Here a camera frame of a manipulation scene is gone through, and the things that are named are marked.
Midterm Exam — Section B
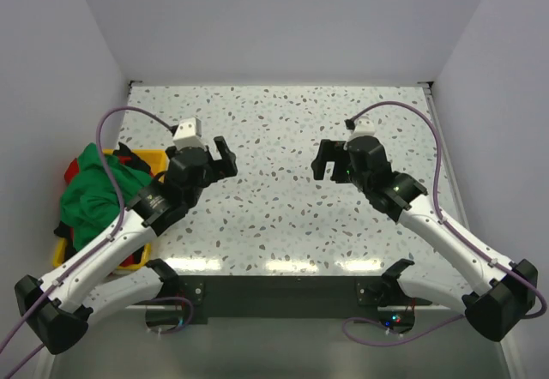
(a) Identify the green t shirt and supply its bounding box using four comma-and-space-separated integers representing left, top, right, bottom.
58, 141, 154, 255

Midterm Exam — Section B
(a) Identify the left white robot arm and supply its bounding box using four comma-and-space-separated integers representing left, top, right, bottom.
15, 136, 238, 355

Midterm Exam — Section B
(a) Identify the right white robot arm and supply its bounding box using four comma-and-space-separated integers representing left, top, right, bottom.
311, 135, 538, 342

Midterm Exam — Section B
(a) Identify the yellow plastic bin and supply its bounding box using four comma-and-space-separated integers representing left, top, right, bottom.
52, 143, 167, 275

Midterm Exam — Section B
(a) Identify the red t shirt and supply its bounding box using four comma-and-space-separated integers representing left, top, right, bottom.
63, 158, 80, 185

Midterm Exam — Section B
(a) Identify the black t shirt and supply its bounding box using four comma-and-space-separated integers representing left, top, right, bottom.
52, 141, 153, 267

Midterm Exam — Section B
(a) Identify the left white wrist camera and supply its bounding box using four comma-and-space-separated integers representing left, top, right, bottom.
172, 117, 206, 151

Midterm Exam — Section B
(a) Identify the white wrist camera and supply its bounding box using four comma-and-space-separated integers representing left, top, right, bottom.
172, 117, 206, 151
345, 116, 375, 141

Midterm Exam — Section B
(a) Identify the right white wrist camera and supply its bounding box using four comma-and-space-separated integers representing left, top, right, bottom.
345, 116, 375, 141

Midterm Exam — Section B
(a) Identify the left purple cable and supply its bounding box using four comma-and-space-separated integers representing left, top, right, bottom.
0, 107, 177, 378

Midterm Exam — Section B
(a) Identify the purple cable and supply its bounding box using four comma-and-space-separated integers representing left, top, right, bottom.
341, 100, 542, 346
0, 107, 177, 378

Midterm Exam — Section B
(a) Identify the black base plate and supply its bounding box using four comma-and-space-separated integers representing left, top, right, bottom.
144, 274, 416, 335

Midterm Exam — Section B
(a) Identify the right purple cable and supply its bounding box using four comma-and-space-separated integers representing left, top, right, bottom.
341, 100, 542, 346

